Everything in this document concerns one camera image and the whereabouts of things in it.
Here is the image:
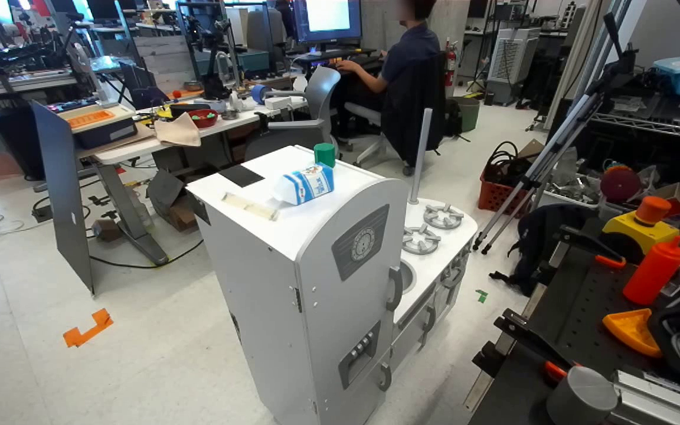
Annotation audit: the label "white cabinet door grey panel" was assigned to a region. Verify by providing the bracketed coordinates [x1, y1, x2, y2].
[296, 181, 410, 425]

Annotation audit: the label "white toy fridge cabinet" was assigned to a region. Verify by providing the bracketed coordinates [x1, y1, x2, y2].
[183, 143, 410, 425]

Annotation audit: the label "blue white milk carton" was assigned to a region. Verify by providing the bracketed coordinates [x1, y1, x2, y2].
[274, 163, 336, 210]

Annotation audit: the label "green plastic cup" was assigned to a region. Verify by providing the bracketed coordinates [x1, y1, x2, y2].
[312, 138, 339, 169]

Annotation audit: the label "white toy stove unit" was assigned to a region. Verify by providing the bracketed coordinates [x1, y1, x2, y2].
[390, 197, 482, 373]

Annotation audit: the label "black flat pad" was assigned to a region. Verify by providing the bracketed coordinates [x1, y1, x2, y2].
[218, 161, 267, 188]

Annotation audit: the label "grey office chair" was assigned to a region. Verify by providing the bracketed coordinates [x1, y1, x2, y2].
[264, 64, 345, 151]

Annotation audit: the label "person in dark shirt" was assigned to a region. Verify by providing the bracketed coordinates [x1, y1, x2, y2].
[331, 0, 447, 164]

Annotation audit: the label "green waste bin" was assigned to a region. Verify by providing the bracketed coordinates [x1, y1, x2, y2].
[452, 91, 484, 134]

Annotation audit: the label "red bowl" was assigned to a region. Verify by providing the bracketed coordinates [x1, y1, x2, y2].
[183, 104, 221, 129]

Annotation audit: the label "tan crumpled paper bag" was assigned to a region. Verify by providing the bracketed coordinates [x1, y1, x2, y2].
[150, 110, 203, 151]

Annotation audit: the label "computer monitor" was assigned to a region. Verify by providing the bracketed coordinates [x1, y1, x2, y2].
[299, 0, 364, 46]

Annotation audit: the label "black backpack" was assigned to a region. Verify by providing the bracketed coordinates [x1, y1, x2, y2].
[488, 203, 599, 298]

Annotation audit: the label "grey metal tripod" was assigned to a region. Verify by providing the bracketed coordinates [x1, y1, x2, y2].
[470, 10, 640, 255]

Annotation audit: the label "white work table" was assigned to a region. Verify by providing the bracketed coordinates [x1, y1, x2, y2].
[77, 91, 312, 268]

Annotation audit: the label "black box orange top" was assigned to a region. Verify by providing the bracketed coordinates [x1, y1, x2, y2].
[56, 104, 139, 151]

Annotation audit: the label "orange tape piece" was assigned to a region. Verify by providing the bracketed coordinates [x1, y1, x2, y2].
[61, 307, 116, 350]

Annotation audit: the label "dark red disc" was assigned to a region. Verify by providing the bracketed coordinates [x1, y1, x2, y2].
[597, 163, 645, 206]

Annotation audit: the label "dark grey flat panel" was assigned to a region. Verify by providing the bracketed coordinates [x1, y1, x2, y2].
[31, 102, 97, 298]

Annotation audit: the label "grey metal cylinder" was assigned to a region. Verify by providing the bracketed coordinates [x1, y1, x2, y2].
[544, 364, 621, 425]

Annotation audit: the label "yellow orange emergency stop button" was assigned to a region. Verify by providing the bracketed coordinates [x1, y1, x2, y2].
[599, 193, 680, 253]

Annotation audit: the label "orange plastic wedge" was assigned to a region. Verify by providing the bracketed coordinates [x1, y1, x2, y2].
[599, 307, 662, 361]

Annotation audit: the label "orange plastic cylinder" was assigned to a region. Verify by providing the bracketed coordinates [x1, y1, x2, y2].
[621, 241, 680, 308]

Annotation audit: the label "grey toy kitchen post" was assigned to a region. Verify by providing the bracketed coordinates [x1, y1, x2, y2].
[407, 106, 433, 206]

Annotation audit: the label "orange basket black handles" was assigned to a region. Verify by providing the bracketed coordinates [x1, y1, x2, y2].
[476, 138, 536, 215]

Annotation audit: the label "black floor cable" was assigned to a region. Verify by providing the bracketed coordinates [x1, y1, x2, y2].
[87, 235, 204, 272]

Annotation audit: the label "black clamp orange handle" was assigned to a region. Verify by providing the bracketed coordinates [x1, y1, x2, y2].
[493, 307, 570, 384]

